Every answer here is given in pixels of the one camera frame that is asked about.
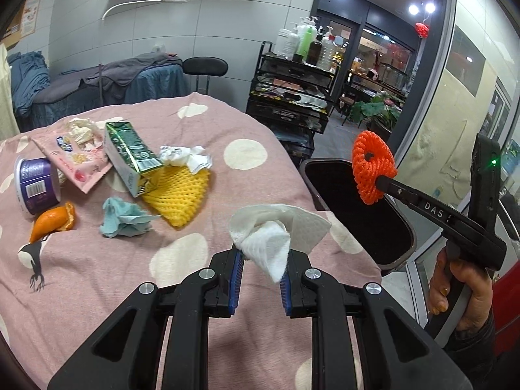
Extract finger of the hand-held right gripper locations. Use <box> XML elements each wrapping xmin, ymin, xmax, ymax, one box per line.
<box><xmin>376</xmin><ymin>175</ymin><xmax>422</xmax><ymax>213</ymax></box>

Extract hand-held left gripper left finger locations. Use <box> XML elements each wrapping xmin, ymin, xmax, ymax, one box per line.
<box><xmin>48</xmin><ymin>248</ymin><xmax>246</xmax><ymax>390</ymax></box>

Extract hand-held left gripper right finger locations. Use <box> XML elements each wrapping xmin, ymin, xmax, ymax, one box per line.
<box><xmin>279</xmin><ymin>251</ymin><xmax>474</xmax><ymax>390</ymax></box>

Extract orange foam fruit net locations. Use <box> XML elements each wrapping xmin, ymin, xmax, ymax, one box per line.
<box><xmin>351</xmin><ymin>131</ymin><xmax>396</xmax><ymax>206</ymax></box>

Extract white paper towel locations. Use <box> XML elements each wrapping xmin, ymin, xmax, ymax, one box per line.
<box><xmin>228</xmin><ymin>204</ymin><xmax>332</xmax><ymax>284</ymax></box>

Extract black trash bin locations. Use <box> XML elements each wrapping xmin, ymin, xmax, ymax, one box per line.
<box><xmin>298</xmin><ymin>158</ymin><xmax>417</xmax><ymax>273</ymax></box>

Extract yellow foam fruit net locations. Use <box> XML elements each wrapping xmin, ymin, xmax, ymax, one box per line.
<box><xmin>142</xmin><ymin>166</ymin><xmax>212</xmax><ymax>228</ymax></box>

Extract person's right forearm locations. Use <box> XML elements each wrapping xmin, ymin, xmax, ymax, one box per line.
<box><xmin>442</xmin><ymin>313</ymin><xmax>504</xmax><ymax>390</ymax></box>

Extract person's right hand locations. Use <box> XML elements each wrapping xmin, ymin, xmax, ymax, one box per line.
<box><xmin>428</xmin><ymin>249</ymin><xmax>494</xmax><ymax>331</ymax></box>

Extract pink dotted blanket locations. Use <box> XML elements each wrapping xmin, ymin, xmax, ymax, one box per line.
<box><xmin>0</xmin><ymin>91</ymin><xmax>383</xmax><ymax>390</ymax></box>

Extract green potted plants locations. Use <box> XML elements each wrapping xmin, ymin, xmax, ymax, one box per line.
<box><xmin>351</xmin><ymin>93</ymin><xmax>403</xmax><ymax>131</ymax></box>

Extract crumpled blue tissue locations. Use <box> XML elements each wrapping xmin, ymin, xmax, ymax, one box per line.
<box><xmin>101</xmin><ymin>197</ymin><xmax>162</xmax><ymax>238</ymax></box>

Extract crumpled white paper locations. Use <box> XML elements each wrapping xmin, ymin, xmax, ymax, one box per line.
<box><xmin>158</xmin><ymin>145</ymin><xmax>213</xmax><ymax>175</ymax></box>

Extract black metal cart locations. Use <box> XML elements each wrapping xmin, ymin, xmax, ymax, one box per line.
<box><xmin>246</xmin><ymin>41</ymin><xmax>338</xmax><ymax>161</ymax></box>

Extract clear plastic bottle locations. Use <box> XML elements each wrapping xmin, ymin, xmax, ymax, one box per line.
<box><xmin>318</xmin><ymin>34</ymin><xmax>338</xmax><ymax>71</ymax></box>

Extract dark brown bottle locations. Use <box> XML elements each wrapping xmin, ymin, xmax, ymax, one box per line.
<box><xmin>307</xmin><ymin>36</ymin><xmax>326</xmax><ymax>66</ymax></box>

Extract green milk carton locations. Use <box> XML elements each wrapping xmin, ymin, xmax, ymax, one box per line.
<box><xmin>104</xmin><ymin>121</ymin><xmax>165</xmax><ymax>198</ymax></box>

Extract green bottle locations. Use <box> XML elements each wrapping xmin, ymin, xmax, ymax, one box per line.
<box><xmin>298</xmin><ymin>25</ymin><xmax>318</xmax><ymax>59</ymax></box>

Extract pink snack packet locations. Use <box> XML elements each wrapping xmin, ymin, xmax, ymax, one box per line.
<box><xmin>32</xmin><ymin>132</ymin><xmax>112</xmax><ymax>193</ymax></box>

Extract orange peel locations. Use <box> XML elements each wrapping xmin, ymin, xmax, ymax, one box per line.
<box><xmin>29</xmin><ymin>202</ymin><xmax>76</xmax><ymax>243</ymax></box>

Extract white pump bottle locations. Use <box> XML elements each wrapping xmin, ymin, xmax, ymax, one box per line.
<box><xmin>295</xmin><ymin>16</ymin><xmax>318</xmax><ymax>35</ymax></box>

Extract black stool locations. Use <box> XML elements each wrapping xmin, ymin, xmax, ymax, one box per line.
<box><xmin>183</xmin><ymin>56</ymin><xmax>229</xmax><ymax>95</ymax></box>

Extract purple yogurt cup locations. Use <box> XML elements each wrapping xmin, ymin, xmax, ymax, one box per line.
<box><xmin>13</xmin><ymin>156</ymin><xmax>62</xmax><ymax>217</ymax></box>

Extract massage bed with grey cover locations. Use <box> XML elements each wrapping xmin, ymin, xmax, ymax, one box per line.
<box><xmin>32</xmin><ymin>53</ymin><xmax>189</xmax><ymax>116</ymax></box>

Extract blue cloth pile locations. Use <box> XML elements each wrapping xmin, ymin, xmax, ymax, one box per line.
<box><xmin>6</xmin><ymin>51</ymin><xmax>51</xmax><ymax>110</ymax></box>

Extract white curved tube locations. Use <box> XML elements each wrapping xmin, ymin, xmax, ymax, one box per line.
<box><xmin>101</xmin><ymin>0</ymin><xmax>188</xmax><ymax>21</ymax></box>

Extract cream cloth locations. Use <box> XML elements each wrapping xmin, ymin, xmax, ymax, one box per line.
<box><xmin>0</xmin><ymin>43</ymin><xmax>21</xmax><ymax>141</ymax></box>

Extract wall poster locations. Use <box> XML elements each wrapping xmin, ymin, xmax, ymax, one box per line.
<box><xmin>18</xmin><ymin>0</ymin><xmax>43</xmax><ymax>37</ymax></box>

